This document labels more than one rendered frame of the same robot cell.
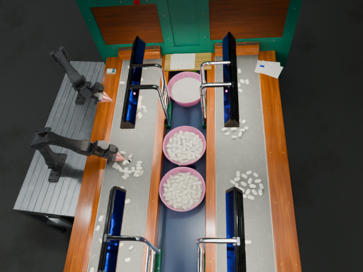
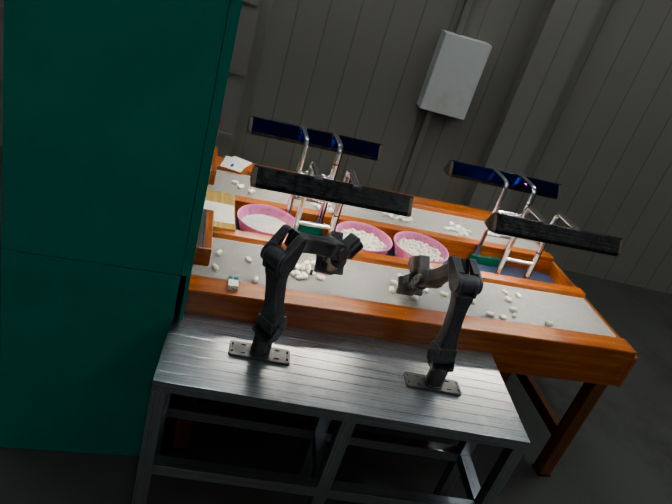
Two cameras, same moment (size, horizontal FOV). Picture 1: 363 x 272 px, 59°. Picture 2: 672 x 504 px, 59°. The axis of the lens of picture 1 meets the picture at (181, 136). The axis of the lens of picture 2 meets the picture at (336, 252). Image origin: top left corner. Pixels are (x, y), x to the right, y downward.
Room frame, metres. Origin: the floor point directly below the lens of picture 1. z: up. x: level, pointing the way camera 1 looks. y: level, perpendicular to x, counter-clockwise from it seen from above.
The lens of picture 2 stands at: (2.24, 2.03, 1.91)
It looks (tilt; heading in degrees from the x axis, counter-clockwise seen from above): 28 degrees down; 239
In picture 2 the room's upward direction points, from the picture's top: 18 degrees clockwise
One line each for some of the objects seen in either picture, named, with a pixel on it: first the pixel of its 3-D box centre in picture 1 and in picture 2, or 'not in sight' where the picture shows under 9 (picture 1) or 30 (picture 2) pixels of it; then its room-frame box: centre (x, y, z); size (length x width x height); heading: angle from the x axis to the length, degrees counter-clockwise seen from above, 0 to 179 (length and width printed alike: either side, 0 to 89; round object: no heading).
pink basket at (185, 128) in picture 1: (185, 148); (361, 244); (0.92, 0.00, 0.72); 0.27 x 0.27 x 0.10
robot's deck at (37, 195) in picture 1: (106, 131); (341, 329); (1.21, 0.50, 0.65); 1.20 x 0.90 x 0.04; 161
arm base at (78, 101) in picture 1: (81, 89); (261, 344); (1.58, 0.64, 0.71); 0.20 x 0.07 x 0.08; 161
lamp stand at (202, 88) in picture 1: (216, 96); (309, 180); (1.13, -0.26, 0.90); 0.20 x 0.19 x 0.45; 166
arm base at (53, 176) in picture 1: (54, 165); (435, 376); (1.01, 0.83, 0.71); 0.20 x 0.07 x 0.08; 161
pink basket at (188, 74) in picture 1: (187, 90); (265, 228); (1.35, -0.11, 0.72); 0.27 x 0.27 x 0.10
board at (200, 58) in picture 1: (187, 61); (217, 209); (1.56, -0.16, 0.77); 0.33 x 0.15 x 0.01; 76
